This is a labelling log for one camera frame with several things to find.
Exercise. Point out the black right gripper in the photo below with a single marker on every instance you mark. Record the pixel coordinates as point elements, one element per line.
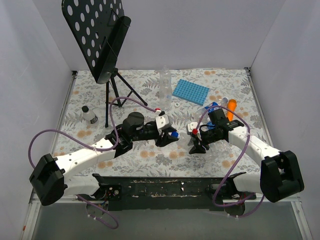
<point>200,139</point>

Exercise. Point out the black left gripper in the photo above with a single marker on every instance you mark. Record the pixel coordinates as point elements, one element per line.
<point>160,136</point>

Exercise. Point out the clear bottle green logo cap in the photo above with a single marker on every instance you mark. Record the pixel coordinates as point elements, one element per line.
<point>165,94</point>

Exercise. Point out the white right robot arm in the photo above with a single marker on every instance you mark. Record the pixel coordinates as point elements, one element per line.
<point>280,175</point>

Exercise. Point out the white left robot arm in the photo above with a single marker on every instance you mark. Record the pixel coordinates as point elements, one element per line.
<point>77,160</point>

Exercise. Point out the large crumpled clear bottle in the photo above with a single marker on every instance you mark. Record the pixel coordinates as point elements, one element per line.
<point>218,150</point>

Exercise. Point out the blue label pepsi bottle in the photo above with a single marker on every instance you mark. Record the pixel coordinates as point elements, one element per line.
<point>220,102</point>

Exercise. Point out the small black cap bottle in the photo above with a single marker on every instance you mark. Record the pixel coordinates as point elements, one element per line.
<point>89,115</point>

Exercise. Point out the blue studded building plate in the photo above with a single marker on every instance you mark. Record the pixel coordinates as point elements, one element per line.
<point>191,92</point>

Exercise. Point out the black music stand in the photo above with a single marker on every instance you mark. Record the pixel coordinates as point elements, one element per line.
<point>99,28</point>

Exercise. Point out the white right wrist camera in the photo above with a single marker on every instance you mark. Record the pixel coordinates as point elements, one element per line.
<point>190,128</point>

